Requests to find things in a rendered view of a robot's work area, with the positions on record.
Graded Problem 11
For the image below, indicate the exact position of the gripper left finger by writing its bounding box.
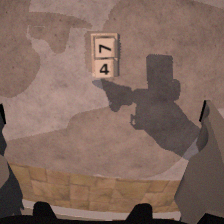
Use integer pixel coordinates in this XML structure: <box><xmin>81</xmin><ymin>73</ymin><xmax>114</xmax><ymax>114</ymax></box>
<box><xmin>0</xmin><ymin>104</ymin><xmax>24</xmax><ymax>218</ymax></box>

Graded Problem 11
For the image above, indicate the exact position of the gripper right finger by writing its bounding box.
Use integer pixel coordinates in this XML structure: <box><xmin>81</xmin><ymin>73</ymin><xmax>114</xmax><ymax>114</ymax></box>
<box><xmin>174</xmin><ymin>100</ymin><xmax>224</xmax><ymax>224</ymax></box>

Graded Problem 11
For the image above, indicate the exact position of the beige number cube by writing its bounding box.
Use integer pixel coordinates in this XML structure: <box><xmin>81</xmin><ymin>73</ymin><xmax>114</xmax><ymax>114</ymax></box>
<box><xmin>94</xmin><ymin>57</ymin><xmax>114</xmax><ymax>78</ymax></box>
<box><xmin>95</xmin><ymin>36</ymin><xmax>115</xmax><ymax>58</ymax></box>

